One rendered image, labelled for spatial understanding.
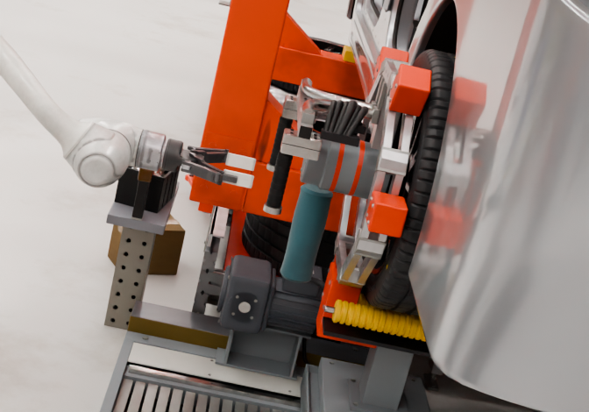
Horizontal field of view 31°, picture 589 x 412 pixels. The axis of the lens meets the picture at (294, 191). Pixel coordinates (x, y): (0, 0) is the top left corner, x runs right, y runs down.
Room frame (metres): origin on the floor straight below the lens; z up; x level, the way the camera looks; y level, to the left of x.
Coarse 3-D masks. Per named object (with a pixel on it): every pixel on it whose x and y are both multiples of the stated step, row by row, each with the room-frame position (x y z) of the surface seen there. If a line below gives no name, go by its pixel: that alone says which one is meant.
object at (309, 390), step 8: (312, 368) 2.83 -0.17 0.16; (304, 376) 2.80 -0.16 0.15; (312, 376) 2.81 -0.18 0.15; (304, 384) 2.75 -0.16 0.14; (312, 384) 2.76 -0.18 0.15; (304, 392) 2.71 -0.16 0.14; (312, 392) 2.71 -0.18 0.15; (304, 400) 2.67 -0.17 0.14; (312, 400) 2.67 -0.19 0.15; (304, 408) 2.62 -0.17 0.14; (312, 408) 2.62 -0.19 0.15
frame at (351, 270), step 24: (384, 72) 2.64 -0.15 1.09; (384, 120) 2.42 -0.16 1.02; (408, 120) 2.40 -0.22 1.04; (384, 144) 2.34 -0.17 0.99; (408, 144) 2.36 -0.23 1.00; (384, 168) 2.32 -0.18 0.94; (360, 216) 2.74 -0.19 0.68; (336, 240) 2.70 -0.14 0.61; (360, 240) 2.32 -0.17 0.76; (384, 240) 2.32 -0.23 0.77; (360, 264) 2.54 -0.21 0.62
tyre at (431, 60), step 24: (432, 72) 2.48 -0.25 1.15; (432, 96) 2.40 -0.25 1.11; (432, 120) 2.35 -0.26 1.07; (432, 144) 2.31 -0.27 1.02; (432, 168) 2.29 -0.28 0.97; (408, 192) 2.33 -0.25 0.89; (408, 216) 2.27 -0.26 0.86; (408, 240) 2.27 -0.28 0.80; (408, 264) 2.28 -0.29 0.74; (384, 288) 2.34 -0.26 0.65; (408, 288) 2.33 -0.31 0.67; (408, 312) 2.45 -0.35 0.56
